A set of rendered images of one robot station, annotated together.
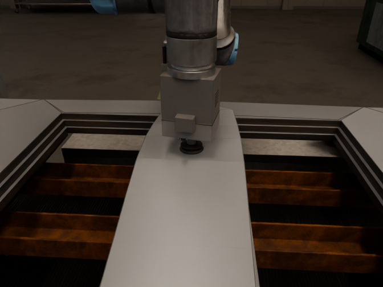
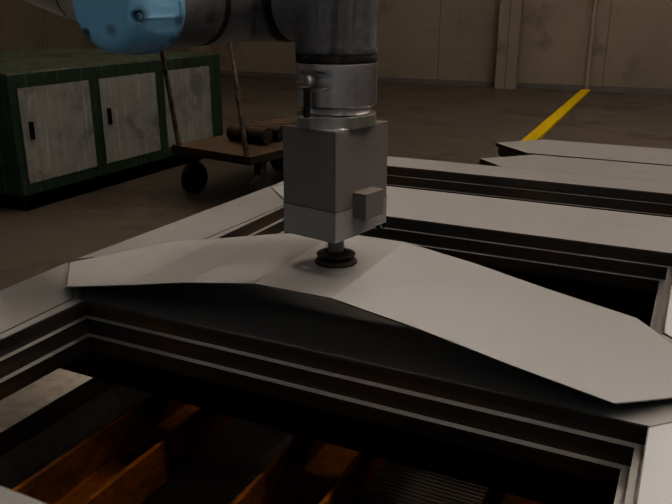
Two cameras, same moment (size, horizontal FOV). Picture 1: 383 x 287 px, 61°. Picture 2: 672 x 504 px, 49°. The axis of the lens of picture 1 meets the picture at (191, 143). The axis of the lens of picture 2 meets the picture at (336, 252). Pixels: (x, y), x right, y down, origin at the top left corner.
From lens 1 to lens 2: 68 cm
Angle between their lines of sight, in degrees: 62
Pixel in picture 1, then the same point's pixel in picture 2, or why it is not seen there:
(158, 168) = (372, 291)
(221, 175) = (422, 261)
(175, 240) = (524, 323)
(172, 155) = (347, 274)
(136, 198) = (431, 323)
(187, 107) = (363, 176)
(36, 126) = not seen: outside the picture
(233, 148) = (362, 240)
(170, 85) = (346, 144)
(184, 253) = (547, 325)
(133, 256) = (540, 357)
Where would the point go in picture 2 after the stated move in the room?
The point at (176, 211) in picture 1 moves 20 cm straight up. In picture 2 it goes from (474, 307) to (488, 84)
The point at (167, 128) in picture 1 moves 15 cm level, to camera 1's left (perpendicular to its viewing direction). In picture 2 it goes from (342, 226) to (266, 279)
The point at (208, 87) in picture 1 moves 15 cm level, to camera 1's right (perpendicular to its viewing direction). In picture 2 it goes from (383, 134) to (426, 114)
